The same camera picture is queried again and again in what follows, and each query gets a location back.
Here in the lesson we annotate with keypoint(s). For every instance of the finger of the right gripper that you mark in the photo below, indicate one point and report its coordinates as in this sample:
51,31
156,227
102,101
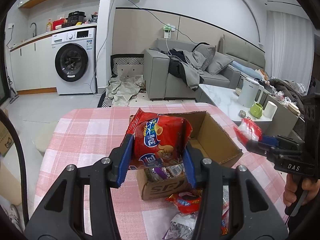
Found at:
265,147
270,139

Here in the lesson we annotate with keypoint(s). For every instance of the black white patterned rug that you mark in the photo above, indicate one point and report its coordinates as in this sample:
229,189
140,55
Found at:
125,65

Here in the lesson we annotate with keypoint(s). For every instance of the pink plaid tablecloth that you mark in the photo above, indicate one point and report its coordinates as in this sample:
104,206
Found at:
84,136

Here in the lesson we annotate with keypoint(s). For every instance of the crumpled beige cloth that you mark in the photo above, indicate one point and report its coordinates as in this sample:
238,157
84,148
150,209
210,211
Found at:
120,90

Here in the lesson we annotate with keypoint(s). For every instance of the small red white snack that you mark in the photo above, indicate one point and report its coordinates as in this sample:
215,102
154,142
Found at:
248,130

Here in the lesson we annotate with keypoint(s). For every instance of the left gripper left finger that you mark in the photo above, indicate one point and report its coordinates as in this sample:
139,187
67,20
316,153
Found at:
79,205

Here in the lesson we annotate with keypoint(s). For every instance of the white kitchen cabinet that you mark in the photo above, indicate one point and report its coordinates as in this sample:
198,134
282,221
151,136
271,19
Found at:
33,65

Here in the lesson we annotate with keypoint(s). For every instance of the grey cushion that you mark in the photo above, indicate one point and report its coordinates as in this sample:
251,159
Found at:
218,63

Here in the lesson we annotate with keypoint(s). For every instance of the purple snack bag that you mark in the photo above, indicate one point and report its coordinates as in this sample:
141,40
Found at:
164,173

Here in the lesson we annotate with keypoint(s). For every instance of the brown cardboard box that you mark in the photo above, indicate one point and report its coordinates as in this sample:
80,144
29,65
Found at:
207,140

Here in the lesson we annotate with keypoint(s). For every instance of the green mug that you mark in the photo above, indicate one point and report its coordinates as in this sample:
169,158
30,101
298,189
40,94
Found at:
256,110

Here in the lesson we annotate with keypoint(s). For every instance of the yellow oil bottle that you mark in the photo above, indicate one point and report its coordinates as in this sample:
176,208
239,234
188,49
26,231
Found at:
49,26

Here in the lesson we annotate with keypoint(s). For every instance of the red chips bag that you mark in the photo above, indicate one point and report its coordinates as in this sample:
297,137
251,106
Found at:
159,140

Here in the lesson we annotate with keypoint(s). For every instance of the dark grey jacket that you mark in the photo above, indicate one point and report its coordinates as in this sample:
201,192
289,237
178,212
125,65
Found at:
187,66

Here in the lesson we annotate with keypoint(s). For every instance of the wall socket with plugs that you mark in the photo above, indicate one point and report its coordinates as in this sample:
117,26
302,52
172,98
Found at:
168,29

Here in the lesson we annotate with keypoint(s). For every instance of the white electric kettle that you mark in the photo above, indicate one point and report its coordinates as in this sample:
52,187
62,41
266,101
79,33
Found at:
251,93

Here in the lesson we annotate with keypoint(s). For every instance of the white washing machine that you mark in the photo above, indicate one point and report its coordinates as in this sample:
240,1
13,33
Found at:
75,61

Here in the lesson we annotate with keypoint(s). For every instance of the black pressure cooker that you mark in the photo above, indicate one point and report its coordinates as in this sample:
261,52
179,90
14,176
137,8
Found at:
76,17

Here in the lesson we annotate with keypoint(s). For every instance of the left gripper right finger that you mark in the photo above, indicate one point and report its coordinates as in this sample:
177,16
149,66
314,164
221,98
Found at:
235,206

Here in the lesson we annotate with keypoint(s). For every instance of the silver white snack bag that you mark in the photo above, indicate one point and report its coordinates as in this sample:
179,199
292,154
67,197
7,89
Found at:
181,226

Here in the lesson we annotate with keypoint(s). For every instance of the red shiny snack pack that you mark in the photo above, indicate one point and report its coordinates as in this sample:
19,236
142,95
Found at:
187,202

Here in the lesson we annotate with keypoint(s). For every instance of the white paper roll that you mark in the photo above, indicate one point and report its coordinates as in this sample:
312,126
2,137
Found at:
270,110

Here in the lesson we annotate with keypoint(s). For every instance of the white marble coffee table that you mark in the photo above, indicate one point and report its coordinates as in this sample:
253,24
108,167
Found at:
226,100

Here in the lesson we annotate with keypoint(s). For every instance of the person's right hand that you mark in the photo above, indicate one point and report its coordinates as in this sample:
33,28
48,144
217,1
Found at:
291,187

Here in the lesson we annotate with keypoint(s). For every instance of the white curtain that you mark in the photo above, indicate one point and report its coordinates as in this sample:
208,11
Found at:
289,47

